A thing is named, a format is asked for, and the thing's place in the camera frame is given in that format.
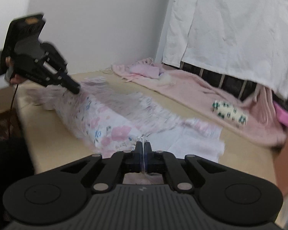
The white hanging sheet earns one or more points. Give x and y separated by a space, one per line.
230 28

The person's left hand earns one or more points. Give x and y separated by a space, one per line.
15 80

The dark bed rail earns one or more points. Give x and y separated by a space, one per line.
213 77

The light purple cloth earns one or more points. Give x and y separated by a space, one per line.
145 71

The wooden side furniture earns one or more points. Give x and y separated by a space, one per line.
2 122

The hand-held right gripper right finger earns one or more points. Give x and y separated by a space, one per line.
147 152

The white floral garment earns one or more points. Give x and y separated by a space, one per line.
115 129

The bright pink cloth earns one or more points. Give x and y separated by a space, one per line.
286 117

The pink blanket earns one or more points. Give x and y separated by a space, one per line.
192 88

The rolled cream floral cloth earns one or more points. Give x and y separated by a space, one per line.
230 113

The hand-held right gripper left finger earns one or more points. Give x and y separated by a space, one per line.
139 152

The white fluffy item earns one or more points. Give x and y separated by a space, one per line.
166 80

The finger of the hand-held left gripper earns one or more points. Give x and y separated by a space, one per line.
70 85

